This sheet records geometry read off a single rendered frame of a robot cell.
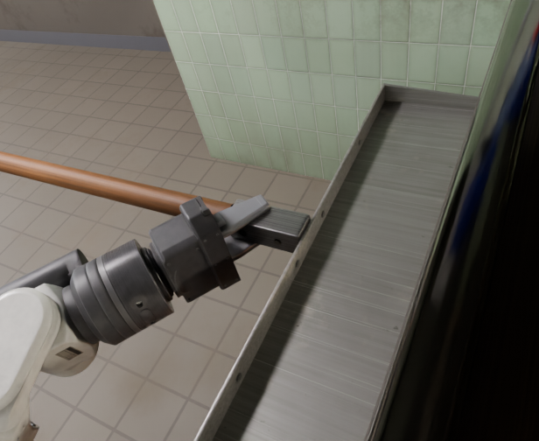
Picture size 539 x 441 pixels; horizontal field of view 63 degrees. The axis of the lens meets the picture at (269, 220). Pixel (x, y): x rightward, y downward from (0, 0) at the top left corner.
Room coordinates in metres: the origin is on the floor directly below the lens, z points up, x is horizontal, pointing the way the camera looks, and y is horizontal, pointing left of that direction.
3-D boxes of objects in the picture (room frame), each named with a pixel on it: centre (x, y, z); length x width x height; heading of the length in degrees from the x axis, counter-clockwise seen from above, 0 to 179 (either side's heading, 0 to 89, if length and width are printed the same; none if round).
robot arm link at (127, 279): (0.31, 0.11, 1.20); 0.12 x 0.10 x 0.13; 107
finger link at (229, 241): (0.34, 0.03, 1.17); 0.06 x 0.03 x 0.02; 107
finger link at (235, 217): (0.34, 0.03, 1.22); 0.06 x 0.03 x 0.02; 107
